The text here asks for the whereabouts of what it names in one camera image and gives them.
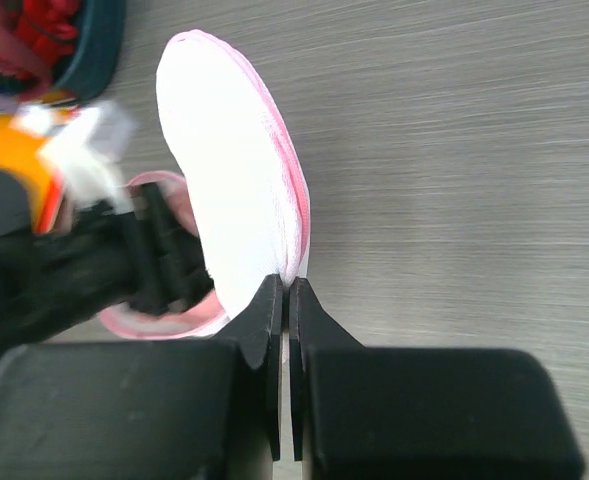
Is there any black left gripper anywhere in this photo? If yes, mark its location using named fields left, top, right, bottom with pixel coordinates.
left=0, top=182, right=213, bottom=358

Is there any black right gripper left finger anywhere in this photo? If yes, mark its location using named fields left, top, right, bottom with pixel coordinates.
left=0, top=276, right=283, bottom=479

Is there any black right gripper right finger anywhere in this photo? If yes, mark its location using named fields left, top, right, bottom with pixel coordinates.
left=288, top=279, right=587, bottom=479

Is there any white mesh laundry bag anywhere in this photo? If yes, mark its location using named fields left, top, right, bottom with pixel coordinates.
left=156, top=30, right=311, bottom=333

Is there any teal plastic laundry basket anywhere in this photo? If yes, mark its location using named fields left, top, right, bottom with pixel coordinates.
left=45, top=0, right=126, bottom=105

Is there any dark red garment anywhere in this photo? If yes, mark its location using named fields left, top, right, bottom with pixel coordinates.
left=0, top=0, right=83, bottom=96

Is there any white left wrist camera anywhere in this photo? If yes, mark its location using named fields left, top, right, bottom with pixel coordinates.
left=11, top=100, right=135, bottom=214

